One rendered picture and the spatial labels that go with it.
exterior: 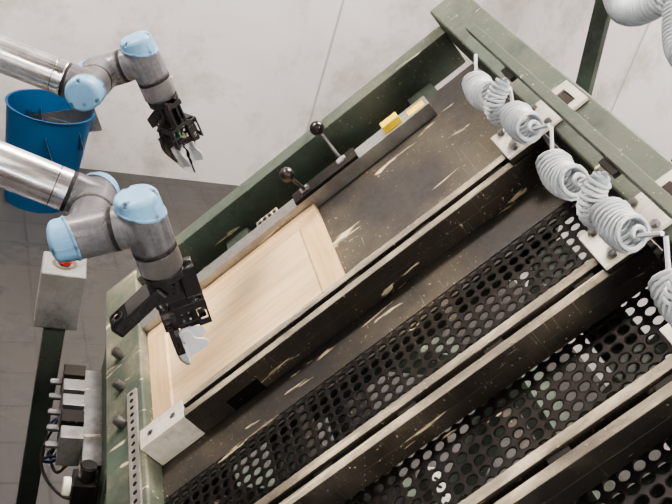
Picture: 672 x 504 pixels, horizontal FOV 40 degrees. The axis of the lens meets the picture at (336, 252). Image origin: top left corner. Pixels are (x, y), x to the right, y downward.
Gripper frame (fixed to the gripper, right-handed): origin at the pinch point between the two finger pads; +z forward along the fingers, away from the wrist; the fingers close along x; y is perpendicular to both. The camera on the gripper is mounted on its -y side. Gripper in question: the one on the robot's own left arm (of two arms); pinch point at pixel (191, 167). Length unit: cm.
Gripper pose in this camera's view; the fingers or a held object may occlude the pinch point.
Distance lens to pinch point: 230.7
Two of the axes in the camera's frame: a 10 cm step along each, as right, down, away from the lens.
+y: 6.2, 2.8, -7.4
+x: 7.3, -5.6, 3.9
